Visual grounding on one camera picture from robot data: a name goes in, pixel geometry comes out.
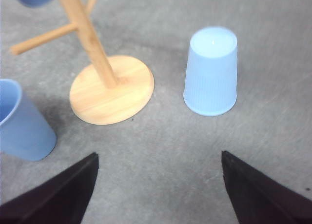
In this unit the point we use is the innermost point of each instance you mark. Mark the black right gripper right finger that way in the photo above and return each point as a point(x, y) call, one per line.
point(258, 199)

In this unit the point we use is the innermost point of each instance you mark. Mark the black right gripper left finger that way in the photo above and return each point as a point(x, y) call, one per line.
point(59, 200)

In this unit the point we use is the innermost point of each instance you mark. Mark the blue ribbed cup front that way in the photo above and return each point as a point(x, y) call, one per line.
point(24, 135)

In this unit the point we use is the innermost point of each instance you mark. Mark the wooden mug tree stand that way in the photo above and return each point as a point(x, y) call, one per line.
point(109, 89)

